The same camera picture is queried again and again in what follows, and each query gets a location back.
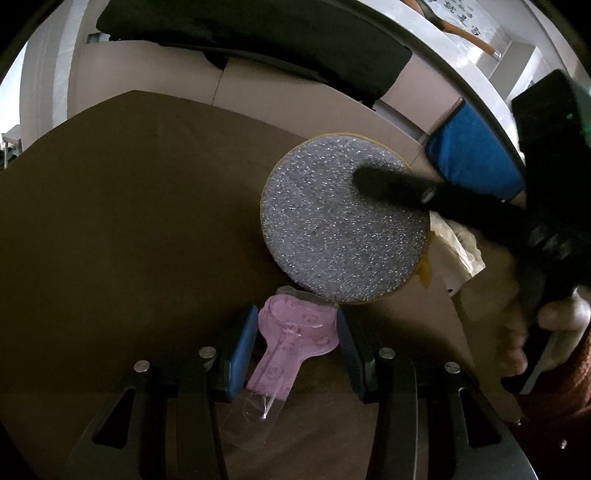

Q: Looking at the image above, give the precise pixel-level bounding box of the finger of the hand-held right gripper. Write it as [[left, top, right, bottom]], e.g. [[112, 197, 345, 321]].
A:
[[353, 164, 532, 245]]

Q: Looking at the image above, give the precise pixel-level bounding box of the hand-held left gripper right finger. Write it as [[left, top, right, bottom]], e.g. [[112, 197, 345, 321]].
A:
[[336, 308, 532, 480]]

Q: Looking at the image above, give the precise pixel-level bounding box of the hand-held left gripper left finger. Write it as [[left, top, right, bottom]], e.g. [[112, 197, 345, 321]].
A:
[[58, 304, 259, 480]]

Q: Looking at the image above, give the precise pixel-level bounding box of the pink spoon blister pack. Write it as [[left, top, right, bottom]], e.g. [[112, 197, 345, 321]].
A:
[[226, 286, 340, 450]]

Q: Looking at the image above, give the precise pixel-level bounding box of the grey round sponge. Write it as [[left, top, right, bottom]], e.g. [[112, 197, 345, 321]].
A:
[[259, 132, 437, 305]]

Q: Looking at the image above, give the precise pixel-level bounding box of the person's right hand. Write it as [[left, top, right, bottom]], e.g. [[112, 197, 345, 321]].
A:
[[457, 231, 591, 377]]

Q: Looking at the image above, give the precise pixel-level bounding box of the blue cloth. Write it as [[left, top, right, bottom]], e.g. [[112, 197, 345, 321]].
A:
[[426, 98, 527, 201]]

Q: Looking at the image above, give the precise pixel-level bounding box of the white counter ledge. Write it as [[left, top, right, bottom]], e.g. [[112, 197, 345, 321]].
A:
[[365, 0, 532, 167]]

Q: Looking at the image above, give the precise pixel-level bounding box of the cardboard panel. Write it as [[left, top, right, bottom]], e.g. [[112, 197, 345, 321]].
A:
[[74, 46, 462, 153]]

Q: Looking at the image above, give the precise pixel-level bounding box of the black cloth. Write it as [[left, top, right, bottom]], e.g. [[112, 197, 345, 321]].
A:
[[96, 0, 413, 109]]

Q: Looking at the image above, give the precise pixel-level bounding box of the grey metal rack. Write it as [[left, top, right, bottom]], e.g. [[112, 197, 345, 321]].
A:
[[0, 131, 21, 162]]

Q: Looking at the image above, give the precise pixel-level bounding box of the black frying pan wooden handle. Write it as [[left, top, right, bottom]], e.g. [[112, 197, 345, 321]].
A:
[[406, 0, 502, 58]]

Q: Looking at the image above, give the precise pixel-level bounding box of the cartoon wall sticker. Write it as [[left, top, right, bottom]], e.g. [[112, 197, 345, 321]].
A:
[[383, 0, 555, 84]]

